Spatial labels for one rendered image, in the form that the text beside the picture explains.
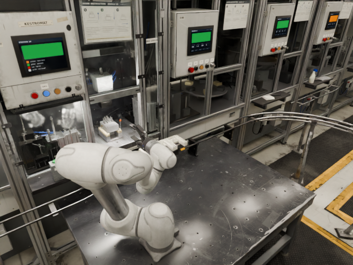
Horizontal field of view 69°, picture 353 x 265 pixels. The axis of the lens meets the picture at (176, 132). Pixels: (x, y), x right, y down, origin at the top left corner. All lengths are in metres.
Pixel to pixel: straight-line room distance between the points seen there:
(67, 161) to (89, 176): 0.09
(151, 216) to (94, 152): 0.58
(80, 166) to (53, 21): 0.89
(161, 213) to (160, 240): 0.15
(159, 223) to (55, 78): 0.97
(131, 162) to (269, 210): 1.24
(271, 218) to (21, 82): 1.65
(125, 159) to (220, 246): 0.94
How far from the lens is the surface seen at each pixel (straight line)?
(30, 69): 1.56
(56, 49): 1.57
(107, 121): 2.09
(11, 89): 1.59
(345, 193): 3.46
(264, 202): 1.93
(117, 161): 0.84
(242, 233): 1.70
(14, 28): 1.54
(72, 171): 0.94
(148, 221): 1.38
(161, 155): 1.40
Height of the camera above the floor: 1.95
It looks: 29 degrees down
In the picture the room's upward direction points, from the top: 1 degrees clockwise
